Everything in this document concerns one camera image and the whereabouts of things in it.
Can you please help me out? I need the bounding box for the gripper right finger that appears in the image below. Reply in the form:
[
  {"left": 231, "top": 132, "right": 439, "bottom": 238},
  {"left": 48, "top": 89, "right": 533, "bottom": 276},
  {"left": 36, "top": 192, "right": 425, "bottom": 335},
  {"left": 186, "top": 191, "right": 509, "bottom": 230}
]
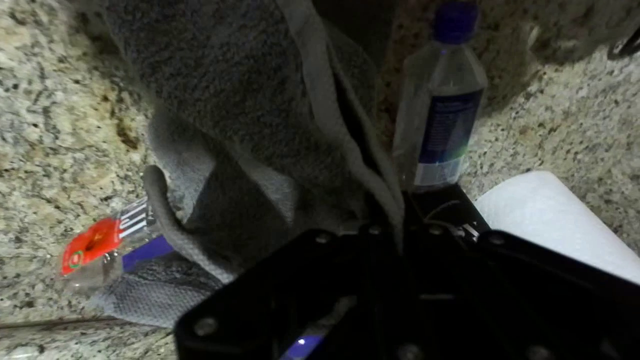
[{"left": 403, "top": 183, "right": 640, "bottom": 360}]

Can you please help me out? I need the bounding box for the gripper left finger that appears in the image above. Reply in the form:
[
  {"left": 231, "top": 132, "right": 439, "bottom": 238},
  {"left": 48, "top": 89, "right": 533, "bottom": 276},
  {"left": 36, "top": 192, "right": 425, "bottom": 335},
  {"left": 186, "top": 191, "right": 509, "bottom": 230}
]
[{"left": 174, "top": 224, "right": 404, "bottom": 360}]

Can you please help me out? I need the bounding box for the grey towel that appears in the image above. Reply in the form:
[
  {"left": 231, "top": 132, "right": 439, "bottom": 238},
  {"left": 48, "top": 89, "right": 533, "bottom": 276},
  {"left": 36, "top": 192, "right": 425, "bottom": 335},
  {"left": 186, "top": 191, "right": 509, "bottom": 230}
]
[{"left": 75, "top": 0, "right": 406, "bottom": 329}]

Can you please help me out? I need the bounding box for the white paper towel roll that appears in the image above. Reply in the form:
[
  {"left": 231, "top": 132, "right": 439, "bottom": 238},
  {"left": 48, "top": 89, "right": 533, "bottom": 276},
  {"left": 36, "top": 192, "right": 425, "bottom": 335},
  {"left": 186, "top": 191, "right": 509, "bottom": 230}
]
[{"left": 473, "top": 170, "right": 640, "bottom": 285}]

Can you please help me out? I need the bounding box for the clear packet with red label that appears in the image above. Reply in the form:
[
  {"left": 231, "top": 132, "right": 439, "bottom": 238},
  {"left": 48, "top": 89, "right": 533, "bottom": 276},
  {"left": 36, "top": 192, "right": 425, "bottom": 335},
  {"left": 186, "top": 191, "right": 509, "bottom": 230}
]
[{"left": 58, "top": 197, "right": 176, "bottom": 297}]

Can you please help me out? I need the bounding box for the clear bottle with blue cap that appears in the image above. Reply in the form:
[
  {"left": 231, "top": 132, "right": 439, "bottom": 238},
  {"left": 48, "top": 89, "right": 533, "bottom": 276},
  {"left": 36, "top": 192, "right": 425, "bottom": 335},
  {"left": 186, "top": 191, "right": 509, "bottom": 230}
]
[{"left": 392, "top": 0, "right": 489, "bottom": 194}]

